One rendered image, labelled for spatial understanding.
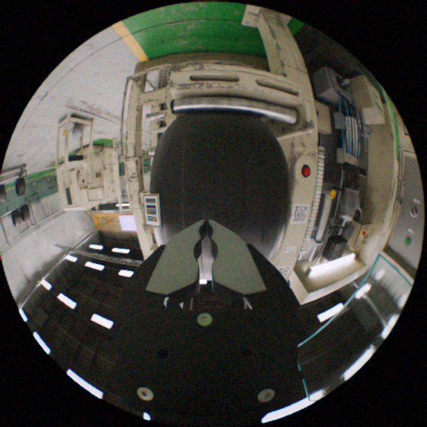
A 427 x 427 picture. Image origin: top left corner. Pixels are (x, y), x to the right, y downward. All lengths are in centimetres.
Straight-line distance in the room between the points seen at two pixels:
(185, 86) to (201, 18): 90
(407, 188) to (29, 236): 1200
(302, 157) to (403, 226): 49
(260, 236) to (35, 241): 1157
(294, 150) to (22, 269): 1180
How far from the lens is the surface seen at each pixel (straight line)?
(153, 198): 25
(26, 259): 1149
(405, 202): 66
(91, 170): 463
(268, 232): 26
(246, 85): 38
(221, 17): 121
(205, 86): 37
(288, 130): 49
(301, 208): 55
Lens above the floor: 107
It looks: 21 degrees up
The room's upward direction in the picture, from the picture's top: 180 degrees clockwise
